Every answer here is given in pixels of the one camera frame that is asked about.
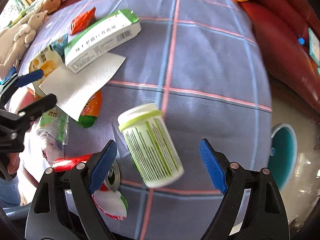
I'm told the yellow white snack bag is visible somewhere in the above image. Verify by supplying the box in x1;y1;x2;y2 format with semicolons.
29;46;63;97

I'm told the clear green plastic wrapper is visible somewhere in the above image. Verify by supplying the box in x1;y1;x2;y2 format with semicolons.
36;106;69;145

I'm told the light blue snack wrapper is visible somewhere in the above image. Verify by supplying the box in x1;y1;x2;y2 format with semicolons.
50;34;68;57

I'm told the white paper napkin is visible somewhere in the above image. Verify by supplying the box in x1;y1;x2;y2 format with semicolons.
39;53;126;121

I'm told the orange green toy egg half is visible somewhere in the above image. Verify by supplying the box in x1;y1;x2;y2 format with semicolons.
78;90;103;128

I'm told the orange red snack wrapper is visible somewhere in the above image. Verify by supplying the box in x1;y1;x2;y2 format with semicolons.
70;7;96;35

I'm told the white green plastic jar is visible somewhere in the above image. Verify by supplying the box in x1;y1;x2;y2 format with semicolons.
118;103;184;189

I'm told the white green medicine box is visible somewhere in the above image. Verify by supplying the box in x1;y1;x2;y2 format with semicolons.
64;9;141;74

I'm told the white red egg shell half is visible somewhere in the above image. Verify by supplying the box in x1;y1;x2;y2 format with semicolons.
93;190;128;220

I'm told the teal trash bin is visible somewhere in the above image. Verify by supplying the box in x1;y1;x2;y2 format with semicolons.
267;123;298;191

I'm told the person's left hand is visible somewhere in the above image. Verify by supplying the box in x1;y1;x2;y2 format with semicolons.
7;153;20;175

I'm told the white rabbit plush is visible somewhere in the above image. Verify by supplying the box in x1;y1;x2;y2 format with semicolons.
1;10;47;81

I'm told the person's blue jeans leg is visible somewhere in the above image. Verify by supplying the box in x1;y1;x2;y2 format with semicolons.
0;177;21;208

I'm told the plaid purple tablecloth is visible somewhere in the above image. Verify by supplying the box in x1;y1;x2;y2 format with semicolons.
7;0;273;240

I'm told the blue bottle cap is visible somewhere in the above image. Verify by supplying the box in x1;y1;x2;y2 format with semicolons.
298;37;305;45

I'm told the teal children's book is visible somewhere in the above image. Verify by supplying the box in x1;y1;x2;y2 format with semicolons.
308;28;320;66

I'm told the dark red leather sofa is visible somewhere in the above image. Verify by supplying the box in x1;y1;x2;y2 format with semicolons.
62;0;320;116

